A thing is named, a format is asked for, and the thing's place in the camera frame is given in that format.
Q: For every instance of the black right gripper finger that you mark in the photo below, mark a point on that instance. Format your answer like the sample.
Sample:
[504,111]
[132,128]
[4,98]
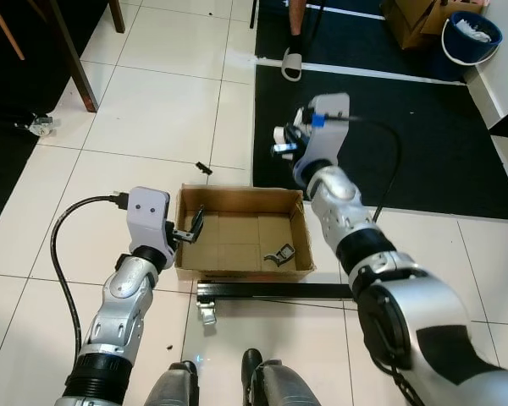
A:
[285,150]

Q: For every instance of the blue plastic bucket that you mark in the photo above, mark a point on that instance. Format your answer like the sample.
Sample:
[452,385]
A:
[470,52]

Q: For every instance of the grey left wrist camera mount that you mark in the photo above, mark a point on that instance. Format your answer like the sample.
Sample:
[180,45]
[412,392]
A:
[148,216]

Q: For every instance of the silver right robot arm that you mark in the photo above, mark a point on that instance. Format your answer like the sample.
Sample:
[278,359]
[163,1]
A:
[423,313]

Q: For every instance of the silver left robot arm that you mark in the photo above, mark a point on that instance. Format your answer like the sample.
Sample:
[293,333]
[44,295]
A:
[123,304]

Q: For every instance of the black metal cart frame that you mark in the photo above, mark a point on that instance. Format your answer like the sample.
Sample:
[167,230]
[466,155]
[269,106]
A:
[271,290]

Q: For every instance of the small black scrap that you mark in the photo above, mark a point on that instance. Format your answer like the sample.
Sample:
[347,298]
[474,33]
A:
[203,167]

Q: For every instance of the robot's leg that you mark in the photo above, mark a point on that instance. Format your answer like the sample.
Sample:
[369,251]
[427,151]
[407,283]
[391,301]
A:
[279,385]
[173,387]

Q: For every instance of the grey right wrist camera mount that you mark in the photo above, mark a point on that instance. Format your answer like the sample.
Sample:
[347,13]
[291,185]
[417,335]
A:
[330,139]

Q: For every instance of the large black floor mat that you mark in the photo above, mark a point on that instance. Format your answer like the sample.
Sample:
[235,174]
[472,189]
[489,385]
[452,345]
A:
[423,144]

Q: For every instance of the person's bare leg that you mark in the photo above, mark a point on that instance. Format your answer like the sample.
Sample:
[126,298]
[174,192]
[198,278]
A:
[297,25]

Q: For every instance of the robot's right leg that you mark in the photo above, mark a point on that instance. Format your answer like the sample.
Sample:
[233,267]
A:
[279,385]

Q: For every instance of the grey slipper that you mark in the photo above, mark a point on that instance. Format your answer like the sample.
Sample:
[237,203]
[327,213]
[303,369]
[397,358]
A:
[292,68]

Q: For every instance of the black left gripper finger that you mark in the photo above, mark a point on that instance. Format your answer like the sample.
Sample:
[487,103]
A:
[186,235]
[198,223]

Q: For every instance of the closed brown cardboard carton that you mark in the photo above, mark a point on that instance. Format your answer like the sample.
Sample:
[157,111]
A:
[415,21]

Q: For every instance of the open brown cardboard bin box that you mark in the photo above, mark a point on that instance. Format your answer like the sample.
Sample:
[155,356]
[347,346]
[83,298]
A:
[237,228]

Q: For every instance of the robot's left leg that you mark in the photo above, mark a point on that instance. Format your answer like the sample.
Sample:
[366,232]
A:
[173,387]

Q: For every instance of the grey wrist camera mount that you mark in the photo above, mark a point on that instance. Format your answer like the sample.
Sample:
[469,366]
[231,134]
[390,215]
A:
[330,139]
[148,216]

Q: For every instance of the black and grey trash piece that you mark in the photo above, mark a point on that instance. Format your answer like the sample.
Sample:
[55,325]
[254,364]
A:
[281,254]

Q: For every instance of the swivel caster wheel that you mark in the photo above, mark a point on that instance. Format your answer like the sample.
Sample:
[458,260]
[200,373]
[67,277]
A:
[41,127]

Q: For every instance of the white crumpled waste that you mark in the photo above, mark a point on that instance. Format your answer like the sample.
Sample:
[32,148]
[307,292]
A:
[472,30]

